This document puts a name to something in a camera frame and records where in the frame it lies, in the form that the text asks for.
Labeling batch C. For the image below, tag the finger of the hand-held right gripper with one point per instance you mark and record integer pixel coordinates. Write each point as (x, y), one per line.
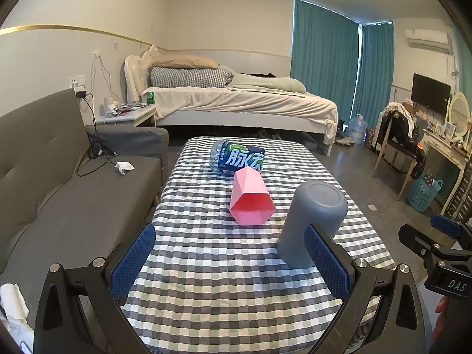
(446, 223)
(420, 239)

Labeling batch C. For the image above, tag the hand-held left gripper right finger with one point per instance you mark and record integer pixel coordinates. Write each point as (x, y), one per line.
(328, 265)

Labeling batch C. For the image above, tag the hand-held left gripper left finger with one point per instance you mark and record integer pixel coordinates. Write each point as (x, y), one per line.
(133, 263)

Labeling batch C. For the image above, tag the pink faceted cup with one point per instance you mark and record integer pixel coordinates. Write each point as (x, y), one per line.
(250, 199)

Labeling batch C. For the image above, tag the grey cup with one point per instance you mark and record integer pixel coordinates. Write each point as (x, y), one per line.
(313, 221)

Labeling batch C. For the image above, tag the person's right hand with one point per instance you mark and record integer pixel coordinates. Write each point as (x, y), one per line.
(440, 320)

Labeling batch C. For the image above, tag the blue laundry basket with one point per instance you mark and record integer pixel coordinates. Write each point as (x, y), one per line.
(424, 191)

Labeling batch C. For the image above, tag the white dressing table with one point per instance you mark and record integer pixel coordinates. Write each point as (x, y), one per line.
(446, 162)

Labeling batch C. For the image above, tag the wooden chair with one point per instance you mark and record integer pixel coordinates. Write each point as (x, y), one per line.
(394, 155)

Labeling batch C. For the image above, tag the grey sofa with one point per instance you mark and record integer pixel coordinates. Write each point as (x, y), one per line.
(73, 191)

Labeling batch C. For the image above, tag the checked tablecloth table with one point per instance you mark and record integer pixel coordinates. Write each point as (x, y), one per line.
(228, 265)

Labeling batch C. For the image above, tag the crumpled white tissue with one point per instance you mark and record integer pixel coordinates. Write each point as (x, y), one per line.
(124, 167)

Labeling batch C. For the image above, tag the clothes pile on chair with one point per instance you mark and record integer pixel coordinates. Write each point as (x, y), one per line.
(405, 129)

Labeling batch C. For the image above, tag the oval white mirror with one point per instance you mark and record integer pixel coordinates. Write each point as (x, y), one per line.
(459, 112)

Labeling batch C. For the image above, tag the white shoes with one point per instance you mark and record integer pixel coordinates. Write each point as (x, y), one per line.
(344, 141)

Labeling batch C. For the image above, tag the large water jug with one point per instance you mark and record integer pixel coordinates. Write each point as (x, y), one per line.
(357, 129)

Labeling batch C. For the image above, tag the black television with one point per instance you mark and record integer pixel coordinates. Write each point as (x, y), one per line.
(429, 94)

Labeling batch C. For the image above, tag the blue label plastic bottle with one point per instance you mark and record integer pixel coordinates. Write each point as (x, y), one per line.
(238, 156)

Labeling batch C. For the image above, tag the white nightstand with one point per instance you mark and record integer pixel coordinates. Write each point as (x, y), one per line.
(129, 116)

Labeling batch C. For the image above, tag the green can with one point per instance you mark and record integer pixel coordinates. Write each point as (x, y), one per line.
(151, 98)

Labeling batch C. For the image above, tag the white bed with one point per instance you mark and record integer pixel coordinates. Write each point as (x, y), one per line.
(239, 107)

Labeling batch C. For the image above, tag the white air conditioner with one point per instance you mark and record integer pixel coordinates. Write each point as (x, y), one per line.
(429, 38)

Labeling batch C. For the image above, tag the light green blanket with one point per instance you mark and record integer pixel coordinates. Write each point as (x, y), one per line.
(265, 83)

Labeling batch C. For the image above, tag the checked folded quilt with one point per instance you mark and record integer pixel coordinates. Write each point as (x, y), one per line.
(188, 77)

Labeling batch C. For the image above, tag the teal curtain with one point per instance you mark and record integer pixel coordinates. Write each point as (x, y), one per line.
(324, 62)

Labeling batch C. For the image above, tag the beige pillow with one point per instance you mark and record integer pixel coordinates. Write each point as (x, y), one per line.
(184, 62)

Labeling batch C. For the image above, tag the white wall socket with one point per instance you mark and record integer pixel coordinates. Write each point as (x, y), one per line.
(76, 81)

